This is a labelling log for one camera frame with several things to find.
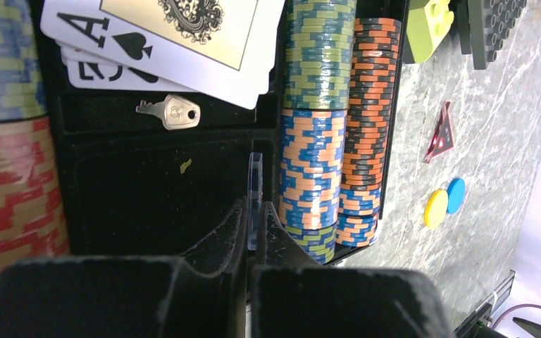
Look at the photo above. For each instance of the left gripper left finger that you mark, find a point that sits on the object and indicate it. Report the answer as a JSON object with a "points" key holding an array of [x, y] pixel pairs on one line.
{"points": [[199, 293]]}

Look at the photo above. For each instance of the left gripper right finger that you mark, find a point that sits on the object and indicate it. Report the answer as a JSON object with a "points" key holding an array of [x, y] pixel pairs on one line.
{"points": [[293, 295]]}

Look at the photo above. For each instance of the clear round dealer button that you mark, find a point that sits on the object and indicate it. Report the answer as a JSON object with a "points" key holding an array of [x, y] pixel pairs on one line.
{"points": [[254, 197]]}

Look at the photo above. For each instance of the yellow round disc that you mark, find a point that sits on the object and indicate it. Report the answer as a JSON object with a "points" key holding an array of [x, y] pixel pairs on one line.
{"points": [[436, 208]]}

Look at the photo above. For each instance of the blue round disc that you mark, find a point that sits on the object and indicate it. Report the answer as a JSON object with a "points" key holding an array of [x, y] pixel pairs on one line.
{"points": [[456, 192]]}

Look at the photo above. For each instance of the red tan poker chip stack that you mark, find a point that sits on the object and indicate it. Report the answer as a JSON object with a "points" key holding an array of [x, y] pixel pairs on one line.
{"points": [[32, 218]]}

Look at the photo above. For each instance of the red triangular dealer token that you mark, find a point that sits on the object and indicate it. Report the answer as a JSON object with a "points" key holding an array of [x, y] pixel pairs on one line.
{"points": [[443, 137]]}

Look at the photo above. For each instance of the yellow blue poker chip stack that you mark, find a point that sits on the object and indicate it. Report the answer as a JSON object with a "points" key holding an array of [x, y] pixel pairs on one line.
{"points": [[21, 86]]}

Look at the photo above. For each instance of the black poker set case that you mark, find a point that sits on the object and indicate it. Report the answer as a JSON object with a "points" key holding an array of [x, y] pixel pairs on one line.
{"points": [[131, 187]]}

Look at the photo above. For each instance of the green poker chip stack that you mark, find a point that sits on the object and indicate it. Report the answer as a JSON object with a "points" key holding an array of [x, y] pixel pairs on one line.
{"points": [[315, 98]]}

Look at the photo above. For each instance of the small silver case key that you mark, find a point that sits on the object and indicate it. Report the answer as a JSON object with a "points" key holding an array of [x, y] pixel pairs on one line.
{"points": [[175, 112]]}

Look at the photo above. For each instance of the playing cards deck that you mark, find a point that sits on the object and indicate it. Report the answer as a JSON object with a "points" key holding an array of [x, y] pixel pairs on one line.
{"points": [[224, 49]]}

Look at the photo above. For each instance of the orange poker chip stack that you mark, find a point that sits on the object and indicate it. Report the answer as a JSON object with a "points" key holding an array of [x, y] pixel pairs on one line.
{"points": [[376, 48]]}

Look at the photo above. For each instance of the lime green toy block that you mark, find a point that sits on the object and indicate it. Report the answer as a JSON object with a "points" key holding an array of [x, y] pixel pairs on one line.
{"points": [[428, 23]]}

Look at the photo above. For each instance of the dark grey building baseplate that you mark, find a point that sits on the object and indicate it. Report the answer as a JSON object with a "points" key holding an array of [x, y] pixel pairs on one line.
{"points": [[484, 25]]}

